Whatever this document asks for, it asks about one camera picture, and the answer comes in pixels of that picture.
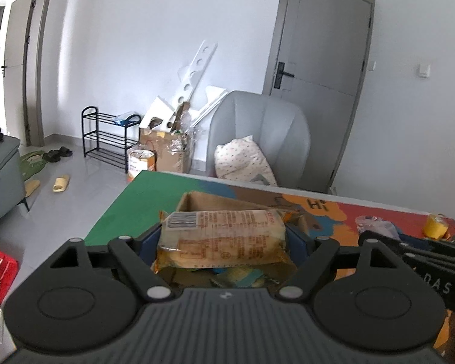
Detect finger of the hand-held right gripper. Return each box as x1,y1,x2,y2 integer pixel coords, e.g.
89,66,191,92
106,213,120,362
358,230,455,266

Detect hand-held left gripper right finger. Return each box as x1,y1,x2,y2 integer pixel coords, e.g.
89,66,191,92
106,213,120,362
276,224,403,305

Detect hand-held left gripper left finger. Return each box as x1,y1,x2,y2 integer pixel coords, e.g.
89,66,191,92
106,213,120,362
47,224,176,305

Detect blue green snack packet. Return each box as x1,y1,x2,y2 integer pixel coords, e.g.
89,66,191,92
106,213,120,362
211,267,267,289

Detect brown cardboard box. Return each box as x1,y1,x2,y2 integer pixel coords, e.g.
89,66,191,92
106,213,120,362
152,191,308,293

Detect orange-brown bread packet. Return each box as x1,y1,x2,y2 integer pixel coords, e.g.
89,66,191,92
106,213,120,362
152,208,297,274

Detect yellow tape roll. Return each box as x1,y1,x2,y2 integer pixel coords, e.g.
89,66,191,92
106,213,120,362
422,214,450,239

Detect white orange bucket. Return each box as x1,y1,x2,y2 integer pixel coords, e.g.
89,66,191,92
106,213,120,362
126,149,157,183

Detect cardboard box with plastic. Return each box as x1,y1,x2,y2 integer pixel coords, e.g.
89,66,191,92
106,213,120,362
138,126,193,174

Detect white dotted pillow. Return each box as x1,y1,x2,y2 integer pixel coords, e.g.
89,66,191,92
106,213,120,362
214,135,279,187

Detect black shoe rack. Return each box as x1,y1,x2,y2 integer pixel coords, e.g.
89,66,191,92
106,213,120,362
80,106,142,174

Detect grey armchair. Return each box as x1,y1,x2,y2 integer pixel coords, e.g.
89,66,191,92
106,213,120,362
206,90,312,191

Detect blue item on rack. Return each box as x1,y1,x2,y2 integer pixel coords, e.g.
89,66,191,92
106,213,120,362
113,111,141,126

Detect black sandals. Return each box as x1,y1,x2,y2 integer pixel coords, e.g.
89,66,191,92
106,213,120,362
41,146,74,163

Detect green floor rug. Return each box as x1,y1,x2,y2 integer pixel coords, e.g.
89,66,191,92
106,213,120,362
19,149,49,181

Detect red bag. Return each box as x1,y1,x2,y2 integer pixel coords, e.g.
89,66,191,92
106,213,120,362
0,241,19,306

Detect grey green sofa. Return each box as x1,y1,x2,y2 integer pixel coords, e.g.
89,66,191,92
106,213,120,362
0,120,28,234

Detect grey door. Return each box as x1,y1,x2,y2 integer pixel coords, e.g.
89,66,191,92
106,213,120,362
263,0,377,195

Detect white foam board with holes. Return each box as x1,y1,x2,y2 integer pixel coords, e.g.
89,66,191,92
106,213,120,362
140,39,228,131

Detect open grey doorway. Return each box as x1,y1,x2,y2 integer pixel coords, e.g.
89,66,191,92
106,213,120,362
0,0,56,147

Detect black door handle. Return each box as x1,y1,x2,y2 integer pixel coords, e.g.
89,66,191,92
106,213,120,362
275,61,295,90

